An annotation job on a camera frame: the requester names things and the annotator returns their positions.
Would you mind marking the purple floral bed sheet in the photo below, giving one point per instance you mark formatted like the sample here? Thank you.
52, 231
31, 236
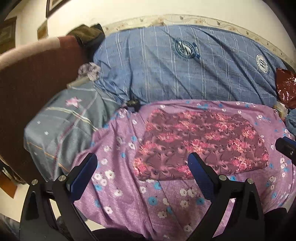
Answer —
171, 209

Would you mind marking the small yellow wall sign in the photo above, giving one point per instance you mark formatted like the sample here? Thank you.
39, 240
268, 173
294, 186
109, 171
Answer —
42, 31

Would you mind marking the blue plaid quilt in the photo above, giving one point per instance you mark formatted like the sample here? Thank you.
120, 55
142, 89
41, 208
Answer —
186, 62

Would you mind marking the framed wall picture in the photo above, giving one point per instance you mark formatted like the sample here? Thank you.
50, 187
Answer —
53, 5

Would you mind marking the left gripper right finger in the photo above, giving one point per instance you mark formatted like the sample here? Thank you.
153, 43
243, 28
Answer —
246, 221

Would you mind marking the blue crumpled cloth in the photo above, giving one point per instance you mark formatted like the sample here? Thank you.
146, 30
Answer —
290, 122

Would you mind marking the maroon pink floral garment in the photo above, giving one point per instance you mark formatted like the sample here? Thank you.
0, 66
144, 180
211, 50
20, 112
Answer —
227, 143

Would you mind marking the olive green cloth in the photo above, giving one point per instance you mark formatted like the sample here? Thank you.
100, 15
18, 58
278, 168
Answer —
87, 36

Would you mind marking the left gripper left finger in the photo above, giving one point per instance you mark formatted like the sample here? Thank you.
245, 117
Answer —
38, 221

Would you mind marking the brown wooden headboard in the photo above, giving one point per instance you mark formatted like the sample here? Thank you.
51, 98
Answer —
31, 75

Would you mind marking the lilac crumpled cloth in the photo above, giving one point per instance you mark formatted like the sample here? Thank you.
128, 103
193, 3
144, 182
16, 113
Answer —
90, 70

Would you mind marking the grey star pillow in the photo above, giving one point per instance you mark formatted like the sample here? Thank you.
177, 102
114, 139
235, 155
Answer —
64, 127

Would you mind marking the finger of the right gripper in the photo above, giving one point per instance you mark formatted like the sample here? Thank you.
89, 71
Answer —
287, 147

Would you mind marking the black power plug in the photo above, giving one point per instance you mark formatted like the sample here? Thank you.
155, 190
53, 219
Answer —
133, 105

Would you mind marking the dark red plastic bag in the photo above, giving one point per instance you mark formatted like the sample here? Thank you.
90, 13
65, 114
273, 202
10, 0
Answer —
285, 87

